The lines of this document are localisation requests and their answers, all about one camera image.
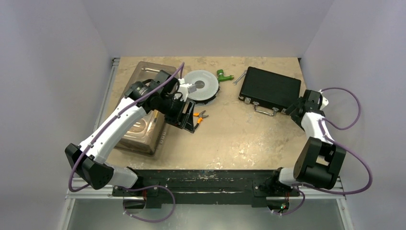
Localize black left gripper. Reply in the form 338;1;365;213
157;94;194;133

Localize black poker set case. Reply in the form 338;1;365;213
238;67;302;116

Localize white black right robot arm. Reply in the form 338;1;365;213
269;90;346;195

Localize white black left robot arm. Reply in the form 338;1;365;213
65;70;196;196

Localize orange black pliers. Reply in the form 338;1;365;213
193;110;208;130

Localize grey filament spool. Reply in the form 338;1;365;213
184;70;220;106

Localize clear brown plastic storage box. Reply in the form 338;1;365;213
115;61;176;157

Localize silver wrench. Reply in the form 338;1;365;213
233;69;248;85

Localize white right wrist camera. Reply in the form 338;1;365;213
319;90;329;111

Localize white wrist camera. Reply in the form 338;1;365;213
175;79;197;101
319;90;329;111

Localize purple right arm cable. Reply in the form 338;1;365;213
292;87;373;195

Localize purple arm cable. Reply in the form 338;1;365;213
292;87;373;195
68;62;186;193

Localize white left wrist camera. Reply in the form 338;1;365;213
175;79;197;101

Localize green hose fitting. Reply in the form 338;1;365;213
216;69;234;82

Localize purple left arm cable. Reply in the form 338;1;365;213
68;62;186;193

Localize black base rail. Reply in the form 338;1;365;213
113;170;300;209

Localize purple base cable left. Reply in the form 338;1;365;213
123;185;177;223

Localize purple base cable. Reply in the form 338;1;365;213
123;185;177;223
271;187;306;217

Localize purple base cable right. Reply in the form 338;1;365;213
271;187;306;217

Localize aluminium frame rail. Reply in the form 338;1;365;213
65;176;354;230

